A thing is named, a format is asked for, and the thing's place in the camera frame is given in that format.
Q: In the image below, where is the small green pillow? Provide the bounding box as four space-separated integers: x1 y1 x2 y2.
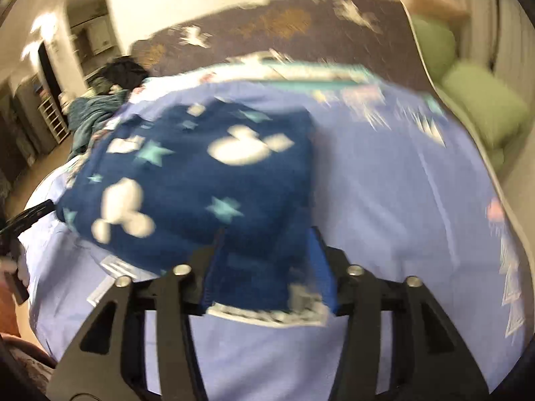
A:
412 14 457 82

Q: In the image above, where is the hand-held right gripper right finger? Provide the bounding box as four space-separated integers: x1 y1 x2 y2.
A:
306 225 489 401

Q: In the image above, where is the large green pillow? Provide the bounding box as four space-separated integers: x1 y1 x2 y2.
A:
441 59 529 149

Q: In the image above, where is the blue printed bed blanket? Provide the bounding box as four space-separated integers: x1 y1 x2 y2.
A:
25 60 528 397

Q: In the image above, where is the black clothes pile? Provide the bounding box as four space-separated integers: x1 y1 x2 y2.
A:
102 56 150 93

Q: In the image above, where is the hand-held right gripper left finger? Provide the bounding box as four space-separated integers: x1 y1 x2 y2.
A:
46 233 227 401

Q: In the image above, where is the deer print mattress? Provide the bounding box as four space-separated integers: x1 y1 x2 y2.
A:
129 0 444 93

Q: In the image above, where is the peach pillow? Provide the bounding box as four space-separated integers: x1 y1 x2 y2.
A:
410 0 469 21

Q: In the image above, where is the navy star print fleece pajama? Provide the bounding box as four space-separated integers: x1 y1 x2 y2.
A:
54 96 340 327

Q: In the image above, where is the teal fleece blanket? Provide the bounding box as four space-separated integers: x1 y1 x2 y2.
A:
67 90 130 159

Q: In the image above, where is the pale ribbed curtain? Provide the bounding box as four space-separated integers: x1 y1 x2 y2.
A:
455 0 535 105

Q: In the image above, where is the white shelf rack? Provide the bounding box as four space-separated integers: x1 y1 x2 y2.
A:
37 94 71 145

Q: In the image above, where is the white and teal patterned blanket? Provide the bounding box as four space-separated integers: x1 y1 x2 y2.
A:
138 52 377 93

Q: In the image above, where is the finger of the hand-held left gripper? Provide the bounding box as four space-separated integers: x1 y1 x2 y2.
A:
0 198 58 244

